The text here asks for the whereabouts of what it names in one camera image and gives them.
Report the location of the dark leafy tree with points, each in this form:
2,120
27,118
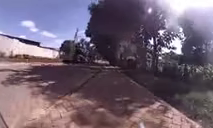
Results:
197,36

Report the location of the grass verge with plants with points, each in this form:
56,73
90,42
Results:
190,96

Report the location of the tree with thin trunk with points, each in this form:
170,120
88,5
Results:
156,40

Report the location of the grey asphalt road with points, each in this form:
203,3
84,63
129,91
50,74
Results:
24,86

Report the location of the long pale wall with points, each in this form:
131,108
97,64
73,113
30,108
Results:
20,48

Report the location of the red brick path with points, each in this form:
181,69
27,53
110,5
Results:
110,93

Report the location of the dark green vehicle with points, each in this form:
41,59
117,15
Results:
68,51

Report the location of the large dark tree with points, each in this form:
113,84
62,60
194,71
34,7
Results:
114,30

